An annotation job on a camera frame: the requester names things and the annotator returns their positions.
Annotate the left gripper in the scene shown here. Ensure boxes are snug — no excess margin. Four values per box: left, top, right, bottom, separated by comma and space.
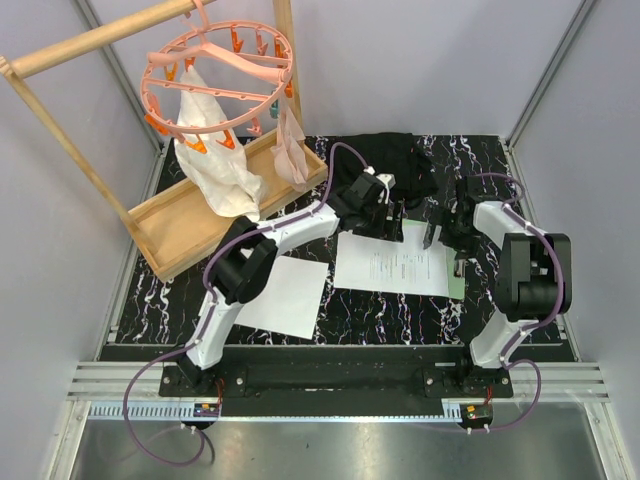
354, 198, 403, 243

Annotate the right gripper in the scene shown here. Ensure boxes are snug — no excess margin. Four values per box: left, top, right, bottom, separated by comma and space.
423, 204, 481, 261

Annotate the green clipboard folder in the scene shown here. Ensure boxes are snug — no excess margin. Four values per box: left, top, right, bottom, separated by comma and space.
399, 220, 465, 300

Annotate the printed paper sheet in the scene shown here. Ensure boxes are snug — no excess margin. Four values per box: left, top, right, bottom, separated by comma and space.
334, 221, 449, 297

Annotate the white paper sheet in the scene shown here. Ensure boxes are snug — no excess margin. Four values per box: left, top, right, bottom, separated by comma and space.
235, 256, 329, 340

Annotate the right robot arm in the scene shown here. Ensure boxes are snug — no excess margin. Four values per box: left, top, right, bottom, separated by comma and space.
423, 173, 572, 397

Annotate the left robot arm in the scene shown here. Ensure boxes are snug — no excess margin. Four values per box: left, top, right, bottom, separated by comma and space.
176, 167, 395, 396

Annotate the metal clipboard clip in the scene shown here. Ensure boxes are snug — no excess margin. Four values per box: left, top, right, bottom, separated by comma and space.
453, 252, 467, 279

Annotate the black folded cloth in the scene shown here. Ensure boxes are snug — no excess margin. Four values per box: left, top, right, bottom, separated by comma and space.
335, 132, 439, 207

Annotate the pink hanging cloth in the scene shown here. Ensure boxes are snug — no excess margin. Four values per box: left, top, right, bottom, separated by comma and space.
270, 104, 309, 191

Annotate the white hanging cloth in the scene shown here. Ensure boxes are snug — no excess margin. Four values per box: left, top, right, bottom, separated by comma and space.
175, 91, 268, 221

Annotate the pink round clip hanger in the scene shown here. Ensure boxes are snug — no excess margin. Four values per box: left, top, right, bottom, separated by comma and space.
140, 1, 295, 153

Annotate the black marble mat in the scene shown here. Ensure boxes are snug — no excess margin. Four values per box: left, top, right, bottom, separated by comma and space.
110, 135, 514, 346

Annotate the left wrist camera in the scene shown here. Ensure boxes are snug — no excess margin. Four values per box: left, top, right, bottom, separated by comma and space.
373, 173, 395, 204

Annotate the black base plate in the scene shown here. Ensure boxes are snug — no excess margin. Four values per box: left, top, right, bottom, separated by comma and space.
159, 346, 513, 420

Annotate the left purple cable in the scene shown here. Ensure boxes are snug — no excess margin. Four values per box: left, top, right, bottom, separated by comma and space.
122, 142, 376, 469

